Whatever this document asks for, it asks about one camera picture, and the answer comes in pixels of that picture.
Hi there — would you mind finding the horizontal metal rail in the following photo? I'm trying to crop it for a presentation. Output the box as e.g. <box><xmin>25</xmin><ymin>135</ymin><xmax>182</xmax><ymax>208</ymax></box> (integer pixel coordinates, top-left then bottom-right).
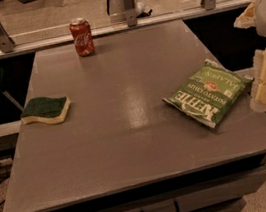
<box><xmin>0</xmin><ymin>0</ymin><xmax>254</xmax><ymax>59</ymax></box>

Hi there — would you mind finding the red soda can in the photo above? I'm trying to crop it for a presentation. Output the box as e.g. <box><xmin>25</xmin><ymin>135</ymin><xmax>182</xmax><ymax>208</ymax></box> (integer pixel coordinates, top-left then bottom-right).
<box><xmin>69</xmin><ymin>17</ymin><xmax>95</xmax><ymax>57</ymax></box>

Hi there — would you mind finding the green Kettle chips bag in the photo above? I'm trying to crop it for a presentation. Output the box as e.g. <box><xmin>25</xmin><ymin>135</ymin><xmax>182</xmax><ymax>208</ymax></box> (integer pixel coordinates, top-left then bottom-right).
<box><xmin>163</xmin><ymin>59</ymin><xmax>253</xmax><ymax>129</ymax></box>

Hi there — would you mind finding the middle metal railing bracket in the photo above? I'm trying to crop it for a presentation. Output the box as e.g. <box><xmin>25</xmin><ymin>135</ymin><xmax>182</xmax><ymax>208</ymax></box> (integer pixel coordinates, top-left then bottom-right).
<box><xmin>123</xmin><ymin>0</ymin><xmax>137</xmax><ymax>28</ymax></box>

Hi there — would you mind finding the green and yellow sponge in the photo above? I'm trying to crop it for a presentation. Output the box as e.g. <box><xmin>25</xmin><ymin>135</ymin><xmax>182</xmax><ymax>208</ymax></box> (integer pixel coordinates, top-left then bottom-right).
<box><xmin>20</xmin><ymin>96</ymin><xmax>71</xmax><ymax>125</ymax></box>

